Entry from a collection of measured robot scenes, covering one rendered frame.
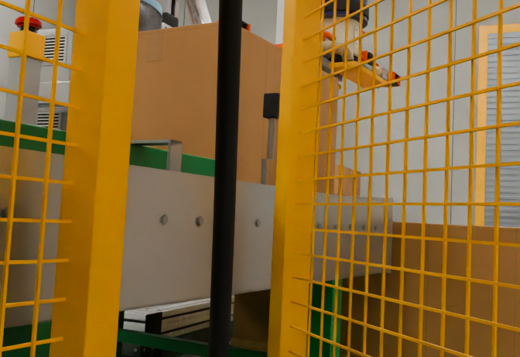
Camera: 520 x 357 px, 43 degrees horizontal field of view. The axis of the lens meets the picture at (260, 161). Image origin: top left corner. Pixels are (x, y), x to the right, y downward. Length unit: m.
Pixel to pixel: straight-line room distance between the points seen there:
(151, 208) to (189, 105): 0.55
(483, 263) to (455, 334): 0.21
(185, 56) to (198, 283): 0.61
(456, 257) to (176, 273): 1.09
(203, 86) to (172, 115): 0.10
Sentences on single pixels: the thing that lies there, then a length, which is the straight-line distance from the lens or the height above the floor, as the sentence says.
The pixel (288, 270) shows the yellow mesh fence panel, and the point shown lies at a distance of 1.09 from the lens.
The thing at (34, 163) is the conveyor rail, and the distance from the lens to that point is 0.76.
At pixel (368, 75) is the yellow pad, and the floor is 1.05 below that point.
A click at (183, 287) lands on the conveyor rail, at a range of 0.99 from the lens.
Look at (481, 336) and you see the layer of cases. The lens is 1.91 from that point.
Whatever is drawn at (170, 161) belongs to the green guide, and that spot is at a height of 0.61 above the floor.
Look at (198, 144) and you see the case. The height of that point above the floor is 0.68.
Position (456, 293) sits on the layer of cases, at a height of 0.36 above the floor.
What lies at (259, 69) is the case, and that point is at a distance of 1.51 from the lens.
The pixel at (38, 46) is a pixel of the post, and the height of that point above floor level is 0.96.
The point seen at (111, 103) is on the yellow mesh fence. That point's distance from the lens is 0.71.
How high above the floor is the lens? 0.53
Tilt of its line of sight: 5 degrees up
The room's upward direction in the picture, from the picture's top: 3 degrees clockwise
